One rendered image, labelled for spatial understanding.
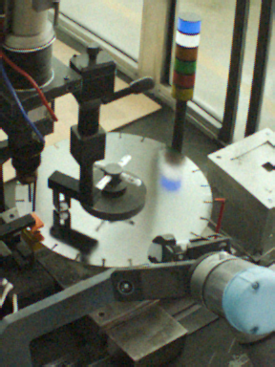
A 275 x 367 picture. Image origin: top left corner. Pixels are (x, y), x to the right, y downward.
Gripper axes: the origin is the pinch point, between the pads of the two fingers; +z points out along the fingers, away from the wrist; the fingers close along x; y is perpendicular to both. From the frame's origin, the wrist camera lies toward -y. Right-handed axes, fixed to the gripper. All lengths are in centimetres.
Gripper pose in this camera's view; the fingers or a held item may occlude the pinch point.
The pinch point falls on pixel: (149, 255)
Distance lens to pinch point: 110.6
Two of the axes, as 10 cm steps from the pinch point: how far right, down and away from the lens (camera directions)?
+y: 9.5, -1.6, 2.8
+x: -1.3, -9.8, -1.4
